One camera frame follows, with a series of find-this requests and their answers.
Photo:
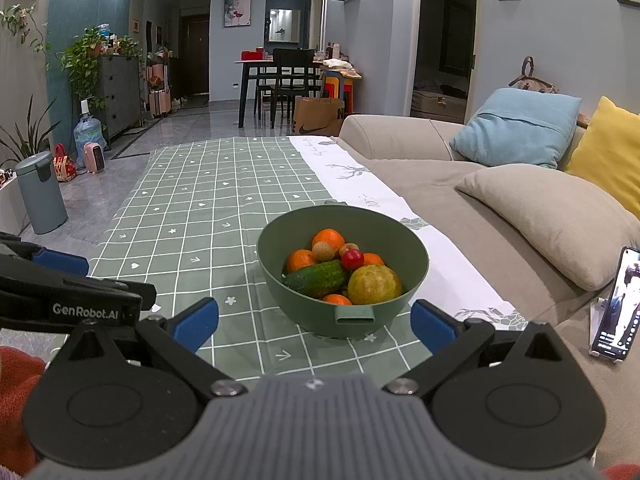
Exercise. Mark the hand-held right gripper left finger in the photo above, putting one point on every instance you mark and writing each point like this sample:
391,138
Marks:
195,325

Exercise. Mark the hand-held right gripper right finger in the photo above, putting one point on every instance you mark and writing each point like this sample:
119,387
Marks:
432,325

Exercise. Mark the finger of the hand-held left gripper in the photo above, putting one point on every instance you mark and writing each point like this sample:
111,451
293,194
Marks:
62,262
110,290

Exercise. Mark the orange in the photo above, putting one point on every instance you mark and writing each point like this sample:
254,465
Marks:
328,237
337,300
300,260
374,259

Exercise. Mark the green plastic bowl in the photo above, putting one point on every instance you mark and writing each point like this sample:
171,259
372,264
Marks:
392,232

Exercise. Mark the small red round fruit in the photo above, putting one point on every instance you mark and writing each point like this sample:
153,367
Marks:
352,260

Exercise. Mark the brown lychee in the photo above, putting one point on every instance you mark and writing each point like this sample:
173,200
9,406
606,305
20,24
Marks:
322,251
348,247

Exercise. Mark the yellow green round fruit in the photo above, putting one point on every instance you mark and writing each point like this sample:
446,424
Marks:
375,285

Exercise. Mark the grey trash bin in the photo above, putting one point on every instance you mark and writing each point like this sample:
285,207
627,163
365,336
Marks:
42,195

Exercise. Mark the white planter box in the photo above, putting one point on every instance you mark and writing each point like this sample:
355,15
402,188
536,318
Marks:
10,205

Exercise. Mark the red patterned bag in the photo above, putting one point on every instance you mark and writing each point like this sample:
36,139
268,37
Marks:
64,165

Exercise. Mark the pink space heater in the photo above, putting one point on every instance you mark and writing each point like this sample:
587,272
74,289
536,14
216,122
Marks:
95,158

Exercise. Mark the green checked tablecloth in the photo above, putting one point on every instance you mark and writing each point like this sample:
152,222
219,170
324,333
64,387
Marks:
190,210

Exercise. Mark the green cucumber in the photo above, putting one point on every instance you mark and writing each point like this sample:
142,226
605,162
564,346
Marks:
320,277

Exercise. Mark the long leaf potted plant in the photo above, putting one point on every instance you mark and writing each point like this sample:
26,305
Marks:
27,142

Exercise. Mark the blue water jug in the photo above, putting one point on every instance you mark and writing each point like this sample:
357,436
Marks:
89,135

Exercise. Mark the white deer print tablecloth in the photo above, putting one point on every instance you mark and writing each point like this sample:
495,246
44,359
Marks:
360,180

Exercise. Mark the beige cushion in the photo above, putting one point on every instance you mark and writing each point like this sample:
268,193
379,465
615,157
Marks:
550,210

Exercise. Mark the grey dresser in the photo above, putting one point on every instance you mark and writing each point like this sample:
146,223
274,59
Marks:
120,100

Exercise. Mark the smartphone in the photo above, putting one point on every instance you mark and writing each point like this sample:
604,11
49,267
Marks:
617,310

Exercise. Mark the pink suitcase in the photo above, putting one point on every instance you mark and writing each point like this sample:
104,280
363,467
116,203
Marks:
160,100

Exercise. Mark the beige sofa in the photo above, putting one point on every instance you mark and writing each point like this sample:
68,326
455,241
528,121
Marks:
410,135

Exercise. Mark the trailing green plant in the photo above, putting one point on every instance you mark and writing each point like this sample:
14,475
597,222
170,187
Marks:
82,60

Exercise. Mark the light blue cushion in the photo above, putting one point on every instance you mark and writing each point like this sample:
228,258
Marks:
515,127

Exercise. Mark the bed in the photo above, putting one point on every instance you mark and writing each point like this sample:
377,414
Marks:
437,102

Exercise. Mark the brown paper bag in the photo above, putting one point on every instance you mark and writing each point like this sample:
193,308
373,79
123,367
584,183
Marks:
317,117

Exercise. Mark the yellow cushion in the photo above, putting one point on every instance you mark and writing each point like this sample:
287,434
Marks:
610,160

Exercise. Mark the dark entrance door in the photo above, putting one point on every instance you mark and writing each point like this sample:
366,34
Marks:
195,55

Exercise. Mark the stacked colourful stools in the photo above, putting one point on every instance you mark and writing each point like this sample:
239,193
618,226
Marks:
335,85

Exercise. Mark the brown handbag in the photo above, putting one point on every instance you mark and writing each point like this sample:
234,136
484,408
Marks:
532,84

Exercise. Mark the black dining table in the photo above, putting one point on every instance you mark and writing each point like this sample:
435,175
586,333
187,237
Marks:
260,63

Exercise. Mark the red box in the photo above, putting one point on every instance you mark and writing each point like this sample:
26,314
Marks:
252,55

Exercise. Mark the wall climbing vine plant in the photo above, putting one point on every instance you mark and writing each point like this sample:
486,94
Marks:
20,22

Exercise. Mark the wall mirror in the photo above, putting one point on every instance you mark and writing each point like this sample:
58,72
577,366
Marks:
285,25

